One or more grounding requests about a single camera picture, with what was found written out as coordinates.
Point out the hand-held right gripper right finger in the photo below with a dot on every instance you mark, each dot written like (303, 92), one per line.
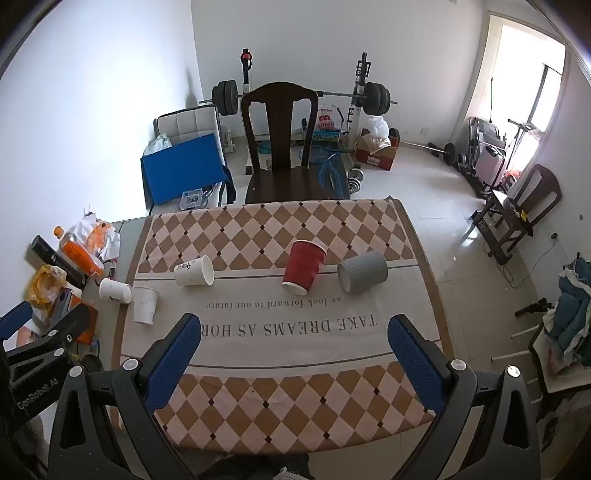
(413, 364)

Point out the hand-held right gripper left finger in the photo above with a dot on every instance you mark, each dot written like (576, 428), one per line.
(173, 364)

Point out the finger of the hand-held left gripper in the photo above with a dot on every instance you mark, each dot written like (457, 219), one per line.
(69, 323)
(16, 318)

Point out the white paper cup black print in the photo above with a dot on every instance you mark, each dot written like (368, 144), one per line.
(191, 272)

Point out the grey ribbed cup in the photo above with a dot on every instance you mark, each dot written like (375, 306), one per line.
(364, 272)

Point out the red ribbed paper cup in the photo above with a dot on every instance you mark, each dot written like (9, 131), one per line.
(302, 267)

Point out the yellow plastic bag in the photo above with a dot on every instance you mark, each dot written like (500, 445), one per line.
(44, 286)

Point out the long black box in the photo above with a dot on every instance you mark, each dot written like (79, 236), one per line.
(55, 261)

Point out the orange drink bottle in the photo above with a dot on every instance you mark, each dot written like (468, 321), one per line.
(78, 254)

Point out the crumpled white plastic bag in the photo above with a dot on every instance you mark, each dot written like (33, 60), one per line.
(108, 242)

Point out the checkered brown tablecloth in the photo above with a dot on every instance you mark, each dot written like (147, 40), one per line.
(286, 341)

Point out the black tool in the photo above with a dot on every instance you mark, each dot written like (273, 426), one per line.
(533, 307)

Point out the white stool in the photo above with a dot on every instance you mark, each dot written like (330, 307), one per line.
(554, 364)

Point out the clear plastic box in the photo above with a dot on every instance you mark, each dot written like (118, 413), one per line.
(193, 199)

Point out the pile of clothes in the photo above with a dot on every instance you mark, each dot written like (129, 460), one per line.
(570, 304)

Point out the chrome dumbbell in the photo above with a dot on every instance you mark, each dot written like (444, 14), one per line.
(355, 174)
(355, 187)

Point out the blue board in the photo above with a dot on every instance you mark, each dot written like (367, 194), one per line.
(182, 168)

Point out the black weight bench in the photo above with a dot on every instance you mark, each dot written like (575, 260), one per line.
(334, 182)

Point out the dark wooden chair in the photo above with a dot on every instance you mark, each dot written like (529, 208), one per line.
(538, 191)
(281, 184)

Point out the cardboard box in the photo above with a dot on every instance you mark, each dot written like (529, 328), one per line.
(381, 156)

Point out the small barbell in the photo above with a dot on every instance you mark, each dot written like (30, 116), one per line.
(447, 151)

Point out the folded exercise machine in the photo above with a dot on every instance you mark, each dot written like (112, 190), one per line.
(480, 152)

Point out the blue badminton racket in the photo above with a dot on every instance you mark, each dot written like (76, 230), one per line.
(323, 154)

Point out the white padded chair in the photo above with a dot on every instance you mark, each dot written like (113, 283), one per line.
(189, 122)

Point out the red and white bag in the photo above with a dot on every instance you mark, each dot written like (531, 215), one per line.
(328, 121)

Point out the barbell with black plates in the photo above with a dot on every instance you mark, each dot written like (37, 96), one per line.
(226, 97)

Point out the white barbell rack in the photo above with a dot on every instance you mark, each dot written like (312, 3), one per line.
(361, 74)

